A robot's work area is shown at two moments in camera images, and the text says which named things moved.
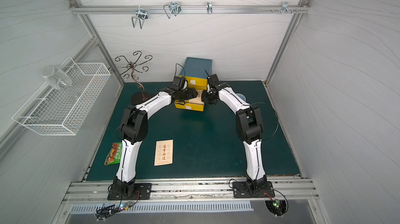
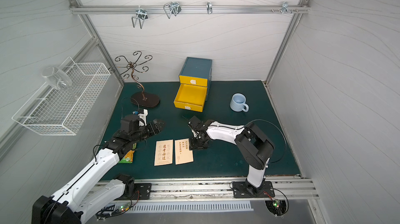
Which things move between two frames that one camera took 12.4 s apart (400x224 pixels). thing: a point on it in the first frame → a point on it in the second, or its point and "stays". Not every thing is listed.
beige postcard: x=197 y=100 → x=183 y=153
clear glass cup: x=60 y=79 stays
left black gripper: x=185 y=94 → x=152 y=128
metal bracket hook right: x=285 y=7 stays
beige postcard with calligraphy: x=163 y=154 stays
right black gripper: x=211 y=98 → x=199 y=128
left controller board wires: x=105 y=212 stays
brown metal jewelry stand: x=137 y=98 stays
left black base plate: x=142 y=191 stays
